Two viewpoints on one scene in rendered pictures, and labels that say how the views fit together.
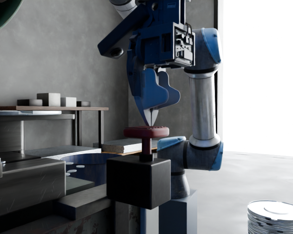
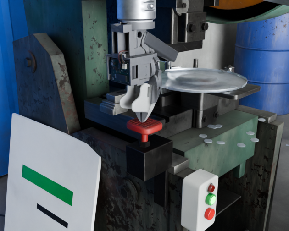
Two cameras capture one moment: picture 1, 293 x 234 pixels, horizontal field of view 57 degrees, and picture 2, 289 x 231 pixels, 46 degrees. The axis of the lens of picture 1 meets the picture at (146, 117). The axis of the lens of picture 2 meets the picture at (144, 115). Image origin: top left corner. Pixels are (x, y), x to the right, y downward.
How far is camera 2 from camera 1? 0.93 m
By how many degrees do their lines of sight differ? 98
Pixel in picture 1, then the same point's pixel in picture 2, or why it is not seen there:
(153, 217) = (190, 206)
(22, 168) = (131, 117)
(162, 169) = (135, 154)
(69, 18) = not seen: outside the picture
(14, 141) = (193, 102)
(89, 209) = not seen: hidden behind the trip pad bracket
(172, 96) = (136, 105)
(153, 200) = (128, 168)
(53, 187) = not seen: hidden behind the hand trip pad
